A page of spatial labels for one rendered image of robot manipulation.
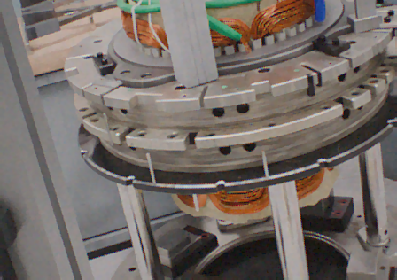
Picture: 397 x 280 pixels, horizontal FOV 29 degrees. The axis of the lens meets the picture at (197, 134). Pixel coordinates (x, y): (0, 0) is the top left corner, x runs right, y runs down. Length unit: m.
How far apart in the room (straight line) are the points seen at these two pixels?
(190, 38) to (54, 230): 0.37
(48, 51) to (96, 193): 0.20
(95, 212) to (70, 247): 0.73
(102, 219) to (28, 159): 0.77
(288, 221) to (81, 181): 0.37
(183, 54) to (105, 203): 0.42
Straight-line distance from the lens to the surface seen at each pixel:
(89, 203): 1.00
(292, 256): 0.71
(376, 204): 0.87
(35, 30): 0.92
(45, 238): 0.26
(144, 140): 0.64
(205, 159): 0.65
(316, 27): 0.69
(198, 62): 0.63
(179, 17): 0.61
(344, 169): 1.12
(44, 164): 0.26
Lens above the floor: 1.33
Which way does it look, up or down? 25 degrees down
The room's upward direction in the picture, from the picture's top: 12 degrees counter-clockwise
